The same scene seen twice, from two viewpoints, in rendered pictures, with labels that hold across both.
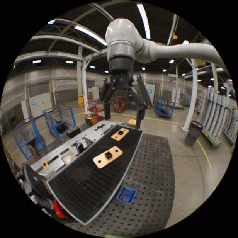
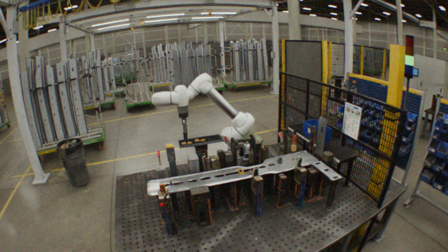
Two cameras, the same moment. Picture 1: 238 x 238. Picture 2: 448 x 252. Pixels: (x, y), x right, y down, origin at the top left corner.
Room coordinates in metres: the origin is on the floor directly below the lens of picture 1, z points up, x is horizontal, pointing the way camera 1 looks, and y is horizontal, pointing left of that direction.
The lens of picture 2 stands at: (1.20, 1.49, 1.94)
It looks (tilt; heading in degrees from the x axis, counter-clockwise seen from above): 20 degrees down; 227
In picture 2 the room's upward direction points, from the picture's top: 3 degrees counter-clockwise
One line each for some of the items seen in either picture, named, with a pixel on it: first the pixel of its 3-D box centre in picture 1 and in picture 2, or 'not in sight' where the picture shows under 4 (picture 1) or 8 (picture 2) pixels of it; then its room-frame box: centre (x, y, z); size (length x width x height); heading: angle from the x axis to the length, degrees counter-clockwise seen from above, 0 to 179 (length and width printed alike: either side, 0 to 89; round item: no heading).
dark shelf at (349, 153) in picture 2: not in sight; (319, 140); (-0.82, 0.67, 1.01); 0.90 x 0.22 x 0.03; 63
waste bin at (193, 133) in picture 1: (193, 133); (74, 162); (1.06, -2.33, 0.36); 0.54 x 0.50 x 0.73; 67
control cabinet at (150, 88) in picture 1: (149, 92); not in sight; (6.07, -2.75, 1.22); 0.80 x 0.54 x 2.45; 67
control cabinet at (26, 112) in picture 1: (26, 108); not in sight; (2.74, 9.04, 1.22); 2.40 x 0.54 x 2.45; 64
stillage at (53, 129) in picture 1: (58, 120); not in sight; (1.78, 2.24, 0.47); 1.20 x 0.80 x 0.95; 68
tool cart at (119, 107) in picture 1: (119, 104); not in sight; (4.26, -0.04, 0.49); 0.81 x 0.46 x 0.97; 145
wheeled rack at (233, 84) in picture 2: not in sight; (246, 67); (-6.19, -4.88, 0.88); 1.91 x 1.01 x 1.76; 159
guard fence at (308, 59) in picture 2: not in sight; (302, 93); (-2.67, -0.50, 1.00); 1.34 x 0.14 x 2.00; 67
